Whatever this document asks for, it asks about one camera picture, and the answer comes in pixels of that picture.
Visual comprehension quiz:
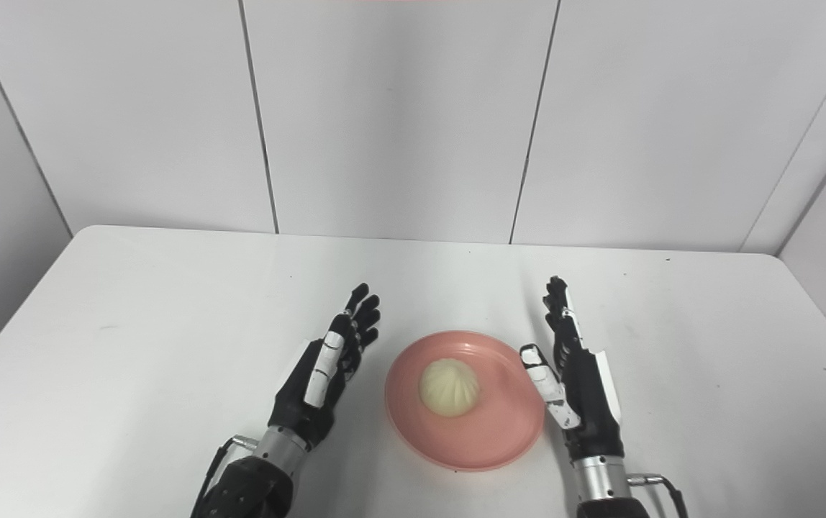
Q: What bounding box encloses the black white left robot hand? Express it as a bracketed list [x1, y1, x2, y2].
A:
[268, 283, 382, 450]

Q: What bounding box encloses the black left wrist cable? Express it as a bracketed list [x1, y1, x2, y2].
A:
[192, 435, 259, 518]

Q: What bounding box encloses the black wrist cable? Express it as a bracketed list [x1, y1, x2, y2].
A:
[627, 473, 689, 518]
[192, 435, 259, 518]

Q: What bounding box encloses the cream steamed bun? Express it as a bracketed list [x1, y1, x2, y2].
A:
[419, 358, 481, 418]

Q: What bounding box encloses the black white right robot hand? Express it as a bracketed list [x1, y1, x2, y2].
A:
[519, 276, 626, 461]

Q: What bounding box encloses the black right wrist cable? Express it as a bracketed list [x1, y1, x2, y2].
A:
[627, 473, 689, 518]

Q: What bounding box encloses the pink round plate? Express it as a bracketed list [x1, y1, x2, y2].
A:
[384, 330, 546, 473]

